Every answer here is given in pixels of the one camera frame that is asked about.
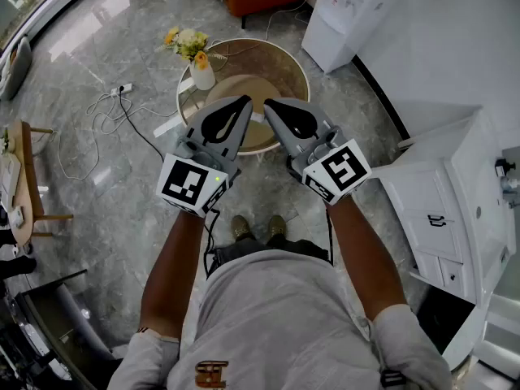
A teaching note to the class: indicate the white-framed dark panel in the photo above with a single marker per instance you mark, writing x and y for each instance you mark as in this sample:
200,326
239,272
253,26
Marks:
443,319

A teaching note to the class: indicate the yellow artificial flower bouquet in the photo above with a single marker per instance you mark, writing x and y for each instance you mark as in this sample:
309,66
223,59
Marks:
189,45

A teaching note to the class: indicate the wooden side table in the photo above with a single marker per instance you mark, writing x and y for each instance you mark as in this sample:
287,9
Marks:
26,185

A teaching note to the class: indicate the person's right forearm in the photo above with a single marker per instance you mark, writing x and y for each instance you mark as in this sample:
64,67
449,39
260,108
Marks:
365,258

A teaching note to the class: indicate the person's left forearm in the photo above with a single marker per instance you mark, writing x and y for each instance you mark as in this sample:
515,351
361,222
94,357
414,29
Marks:
174,274

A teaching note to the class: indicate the person's olive shoe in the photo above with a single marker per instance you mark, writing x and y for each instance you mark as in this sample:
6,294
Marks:
277,226
242,228

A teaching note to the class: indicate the white water dispenser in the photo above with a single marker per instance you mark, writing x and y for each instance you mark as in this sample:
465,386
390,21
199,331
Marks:
341,31

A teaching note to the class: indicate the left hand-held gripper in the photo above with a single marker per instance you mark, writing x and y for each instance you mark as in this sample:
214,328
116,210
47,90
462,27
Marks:
185,185

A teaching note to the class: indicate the round glass coffee table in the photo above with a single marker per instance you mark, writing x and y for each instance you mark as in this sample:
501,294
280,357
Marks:
264,61

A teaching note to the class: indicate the white cabinet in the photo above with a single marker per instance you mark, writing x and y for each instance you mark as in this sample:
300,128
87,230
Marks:
443,185

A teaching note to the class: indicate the small white adapter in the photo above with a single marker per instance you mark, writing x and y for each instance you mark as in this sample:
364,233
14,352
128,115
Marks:
17,217

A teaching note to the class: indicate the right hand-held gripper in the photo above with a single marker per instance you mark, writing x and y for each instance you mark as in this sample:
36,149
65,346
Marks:
345,169

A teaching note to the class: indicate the white power strip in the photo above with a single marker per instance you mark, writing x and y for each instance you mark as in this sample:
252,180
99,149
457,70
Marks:
122,89

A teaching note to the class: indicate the black equipment rack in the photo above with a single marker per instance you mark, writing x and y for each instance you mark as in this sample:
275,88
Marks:
48,331

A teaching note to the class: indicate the person's dark trousers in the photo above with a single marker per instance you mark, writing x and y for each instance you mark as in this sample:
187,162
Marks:
260,249

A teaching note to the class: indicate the grey lounge chair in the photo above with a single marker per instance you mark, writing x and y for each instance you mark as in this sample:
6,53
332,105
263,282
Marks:
18,67

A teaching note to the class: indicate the person's right olive shoe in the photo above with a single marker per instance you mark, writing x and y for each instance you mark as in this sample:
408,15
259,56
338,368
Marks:
277,226

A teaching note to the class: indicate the person's left olive shoe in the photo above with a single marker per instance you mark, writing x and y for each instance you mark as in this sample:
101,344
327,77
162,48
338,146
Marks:
242,228

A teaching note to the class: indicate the white ribbed vase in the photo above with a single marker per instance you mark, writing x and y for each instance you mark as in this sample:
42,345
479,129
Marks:
202,76

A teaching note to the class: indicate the person's light t-shirt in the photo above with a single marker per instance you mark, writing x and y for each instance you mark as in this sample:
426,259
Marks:
276,319

